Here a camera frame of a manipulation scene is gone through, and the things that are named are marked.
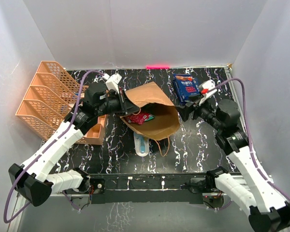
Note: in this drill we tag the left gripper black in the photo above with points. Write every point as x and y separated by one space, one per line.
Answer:
129 105

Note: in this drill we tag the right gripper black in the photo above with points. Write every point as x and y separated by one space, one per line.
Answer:
189 107

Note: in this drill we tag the brown paper bag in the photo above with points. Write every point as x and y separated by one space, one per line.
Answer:
151 98

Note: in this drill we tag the blue burts chips packet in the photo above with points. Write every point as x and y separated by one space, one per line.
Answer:
187 84

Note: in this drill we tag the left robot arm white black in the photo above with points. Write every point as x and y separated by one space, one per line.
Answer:
32 179

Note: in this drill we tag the red snack packet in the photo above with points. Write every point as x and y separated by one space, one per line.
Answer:
138 119

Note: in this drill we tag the green snack packet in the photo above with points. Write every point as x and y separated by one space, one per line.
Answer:
150 117

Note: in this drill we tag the teal pen blister pack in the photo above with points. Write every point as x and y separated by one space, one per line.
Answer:
141 145

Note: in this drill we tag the pink tape strip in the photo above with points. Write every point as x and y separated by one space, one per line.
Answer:
157 66

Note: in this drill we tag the orange plastic file organizer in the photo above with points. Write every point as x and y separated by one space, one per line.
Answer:
50 96

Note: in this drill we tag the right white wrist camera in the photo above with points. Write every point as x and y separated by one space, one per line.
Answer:
207 90

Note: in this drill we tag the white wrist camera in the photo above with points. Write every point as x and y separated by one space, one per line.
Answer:
112 81
207 90

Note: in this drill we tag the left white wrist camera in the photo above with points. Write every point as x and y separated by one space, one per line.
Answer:
112 81

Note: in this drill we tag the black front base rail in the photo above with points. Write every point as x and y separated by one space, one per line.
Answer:
148 188

